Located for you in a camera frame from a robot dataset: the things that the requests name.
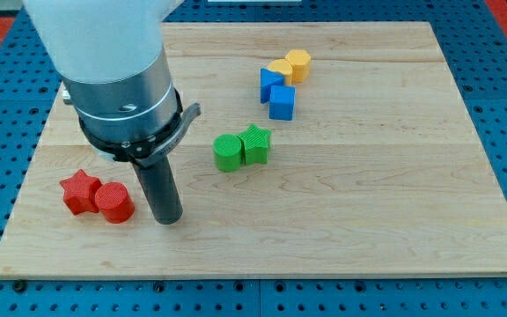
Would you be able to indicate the black clamp ring with lever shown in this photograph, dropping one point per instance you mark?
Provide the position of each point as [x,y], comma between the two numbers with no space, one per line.
[151,150]

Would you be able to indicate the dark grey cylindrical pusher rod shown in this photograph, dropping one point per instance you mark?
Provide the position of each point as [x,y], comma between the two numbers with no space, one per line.
[160,190]

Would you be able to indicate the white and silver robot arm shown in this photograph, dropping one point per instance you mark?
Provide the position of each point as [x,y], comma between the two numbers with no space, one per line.
[111,57]

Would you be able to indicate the yellow hexagon block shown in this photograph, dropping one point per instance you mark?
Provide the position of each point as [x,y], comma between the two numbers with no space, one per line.
[300,61]

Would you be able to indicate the red cylinder block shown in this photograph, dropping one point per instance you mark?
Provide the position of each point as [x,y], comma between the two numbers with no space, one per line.
[114,202]

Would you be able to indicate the red star block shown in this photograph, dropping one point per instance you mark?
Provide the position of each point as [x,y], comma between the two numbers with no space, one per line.
[79,192]

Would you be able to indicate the green cylinder block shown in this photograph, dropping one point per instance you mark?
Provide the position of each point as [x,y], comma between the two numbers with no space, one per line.
[227,151]

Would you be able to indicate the green star block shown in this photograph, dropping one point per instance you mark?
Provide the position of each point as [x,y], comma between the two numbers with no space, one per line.
[256,144]

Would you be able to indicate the blue triangle block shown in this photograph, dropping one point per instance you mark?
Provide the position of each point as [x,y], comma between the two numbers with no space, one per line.
[269,78]

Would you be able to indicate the blue cube block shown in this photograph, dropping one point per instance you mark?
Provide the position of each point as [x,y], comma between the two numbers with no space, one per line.
[281,102]

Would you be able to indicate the yellow cylinder block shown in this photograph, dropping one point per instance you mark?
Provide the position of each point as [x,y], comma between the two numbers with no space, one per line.
[283,67]

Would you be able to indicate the light wooden board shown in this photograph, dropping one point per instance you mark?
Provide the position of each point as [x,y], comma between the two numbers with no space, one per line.
[380,173]

